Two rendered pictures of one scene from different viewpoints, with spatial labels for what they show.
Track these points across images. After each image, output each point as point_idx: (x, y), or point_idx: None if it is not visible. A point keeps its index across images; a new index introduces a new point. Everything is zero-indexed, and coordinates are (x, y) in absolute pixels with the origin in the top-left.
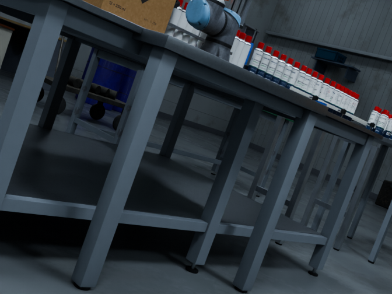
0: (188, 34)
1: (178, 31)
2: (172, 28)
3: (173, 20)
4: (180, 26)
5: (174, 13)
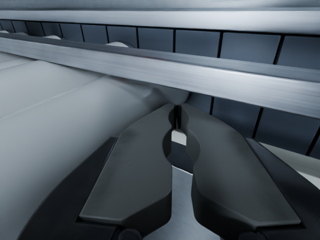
0: (28, 35)
1: (83, 70)
2: (125, 79)
3: (87, 113)
4: (49, 77)
5: (38, 161)
